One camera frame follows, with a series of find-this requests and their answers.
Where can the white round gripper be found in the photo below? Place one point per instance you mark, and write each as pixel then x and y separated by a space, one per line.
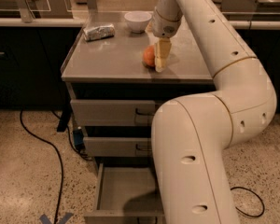
pixel 163 27

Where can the orange fruit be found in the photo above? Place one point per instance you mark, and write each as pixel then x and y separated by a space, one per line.
pixel 149 56

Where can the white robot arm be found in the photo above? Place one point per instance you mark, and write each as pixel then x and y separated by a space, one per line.
pixel 189 133

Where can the grey metal drawer cabinet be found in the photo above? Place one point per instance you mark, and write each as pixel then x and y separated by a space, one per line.
pixel 112 69

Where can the top grey drawer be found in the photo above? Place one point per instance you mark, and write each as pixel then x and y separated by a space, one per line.
pixel 114 112

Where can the grey drawer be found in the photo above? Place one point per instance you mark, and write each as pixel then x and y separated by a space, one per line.
pixel 117 146
pixel 126 195
pixel 114 112

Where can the middle grey drawer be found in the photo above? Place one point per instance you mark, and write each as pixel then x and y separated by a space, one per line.
pixel 117 146

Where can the bottom grey drawer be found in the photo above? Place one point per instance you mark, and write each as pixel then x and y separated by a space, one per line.
pixel 126 195

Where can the white ceramic bowl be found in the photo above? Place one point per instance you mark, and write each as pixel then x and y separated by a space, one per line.
pixel 137 21

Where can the silver foil snack packet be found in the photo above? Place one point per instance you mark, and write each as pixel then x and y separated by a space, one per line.
pixel 99 32

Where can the blue power adapter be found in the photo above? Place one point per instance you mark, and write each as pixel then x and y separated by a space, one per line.
pixel 78 137

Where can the black counter cabinet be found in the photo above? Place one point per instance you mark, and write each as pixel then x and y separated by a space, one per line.
pixel 30 66

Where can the blue tape floor marker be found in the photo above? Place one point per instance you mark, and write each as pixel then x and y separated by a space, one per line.
pixel 63 220

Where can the left grey metal post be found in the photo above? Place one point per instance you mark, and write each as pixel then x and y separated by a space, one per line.
pixel 26 14

